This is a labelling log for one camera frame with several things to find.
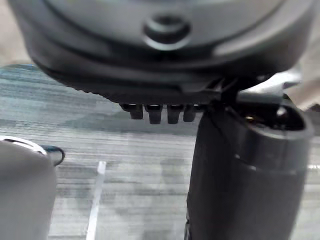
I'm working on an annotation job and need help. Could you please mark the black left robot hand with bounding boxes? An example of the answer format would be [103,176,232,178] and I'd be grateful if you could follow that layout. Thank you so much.
[7,0,318,240]

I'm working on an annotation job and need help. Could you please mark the white strip on floor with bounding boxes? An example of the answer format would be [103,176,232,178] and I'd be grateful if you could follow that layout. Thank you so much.
[85,161,107,240]

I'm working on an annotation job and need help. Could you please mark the silver robot leg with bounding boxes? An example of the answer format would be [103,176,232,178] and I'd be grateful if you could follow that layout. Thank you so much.
[0,135,59,240]

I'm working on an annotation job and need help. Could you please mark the black cable loop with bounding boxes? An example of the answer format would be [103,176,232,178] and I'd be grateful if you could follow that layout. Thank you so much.
[39,144,66,167]

